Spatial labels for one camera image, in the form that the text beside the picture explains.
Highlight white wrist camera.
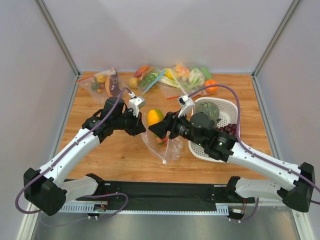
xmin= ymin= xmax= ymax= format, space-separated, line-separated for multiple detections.
xmin=178 ymin=95 xmax=194 ymax=118
xmin=128 ymin=92 xmax=146 ymax=118

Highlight white plastic basket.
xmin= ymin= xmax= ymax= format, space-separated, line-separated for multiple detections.
xmin=188 ymin=97 xmax=238 ymax=163

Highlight red grapes toy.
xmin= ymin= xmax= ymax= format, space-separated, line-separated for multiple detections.
xmin=216 ymin=123 xmax=237 ymax=137

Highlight large zip bag vegetables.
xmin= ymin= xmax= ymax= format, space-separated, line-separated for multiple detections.
xmin=156 ymin=63 xmax=214 ymax=100

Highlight polka dot zip bag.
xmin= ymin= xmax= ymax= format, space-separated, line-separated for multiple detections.
xmin=141 ymin=112 xmax=184 ymax=164

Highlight yellow pear toy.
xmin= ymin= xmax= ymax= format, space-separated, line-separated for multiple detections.
xmin=128 ymin=77 xmax=139 ymax=89

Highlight purple cable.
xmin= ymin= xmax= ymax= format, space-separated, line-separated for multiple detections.
xmin=186 ymin=84 xmax=320 ymax=222
xmin=15 ymin=87 xmax=137 ymax=222

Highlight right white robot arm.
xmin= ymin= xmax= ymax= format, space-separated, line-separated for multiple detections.
xmin=148 ymin=112 xmax=316 ymax=213

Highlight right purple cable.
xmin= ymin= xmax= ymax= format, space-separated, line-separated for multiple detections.
xmin=186 ymin=84 xmax=320 ymax=222

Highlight zip bag with meat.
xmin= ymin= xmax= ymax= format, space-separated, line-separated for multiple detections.
xmin=76 ymin=68 xmax=127 ymax=105

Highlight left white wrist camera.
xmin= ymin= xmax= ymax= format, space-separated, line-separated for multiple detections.
xmin=128 ymin=92 xmax=146 ymax=118

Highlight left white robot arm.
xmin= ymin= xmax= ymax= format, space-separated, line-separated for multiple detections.
xmin=23 ymin=96 xmax=146 ymax=216

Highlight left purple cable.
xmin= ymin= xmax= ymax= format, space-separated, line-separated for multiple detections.
xmin=15 ymin=87 xmax=137 ymax=222

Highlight orange fruit toy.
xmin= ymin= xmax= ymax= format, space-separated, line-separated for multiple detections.
xmin=204 ymin=79 xmax=219 ymax=94

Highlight yellow green pepper toy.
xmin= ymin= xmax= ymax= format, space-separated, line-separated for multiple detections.
xmin=147 ymin=109 xmax=164 ymax=126

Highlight red apple toy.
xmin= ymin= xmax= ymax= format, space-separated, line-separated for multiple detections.
xmin=156 ymin=137 xmax=168 ymax=146

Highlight white slotted cable duct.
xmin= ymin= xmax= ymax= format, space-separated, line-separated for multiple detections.
xmin=59 ymin=202 xmax=245 ymax=215

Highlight red mango toy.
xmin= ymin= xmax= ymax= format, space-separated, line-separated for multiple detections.
xmin=134 ymin=65 xmax=149 ymax=78

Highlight steak toy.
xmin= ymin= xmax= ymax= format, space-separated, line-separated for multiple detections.
xmin=105 ymin=72 xmax=121 ymax=97

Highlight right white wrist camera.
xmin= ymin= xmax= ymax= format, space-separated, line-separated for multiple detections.
xmin=178 ymin=95 xmax=194 ymax=118

